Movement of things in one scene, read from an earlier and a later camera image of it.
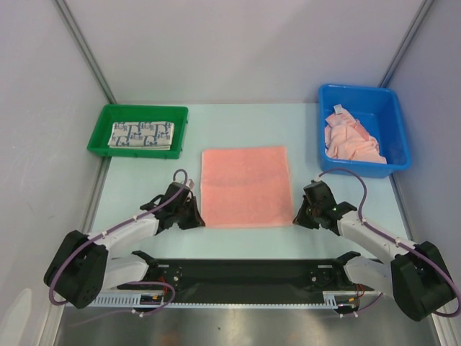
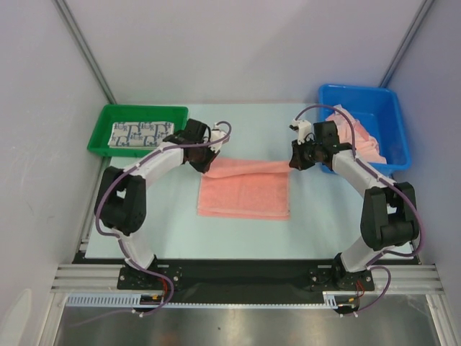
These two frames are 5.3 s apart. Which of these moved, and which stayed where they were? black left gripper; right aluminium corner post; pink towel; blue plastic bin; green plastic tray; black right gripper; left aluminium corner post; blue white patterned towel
Moved: pink towel; black right gripper; black left gripper
Stayed: green plastic tray; right aluminium corner post; blue white patterned towel; left aluminium corner post; blue plastic bin
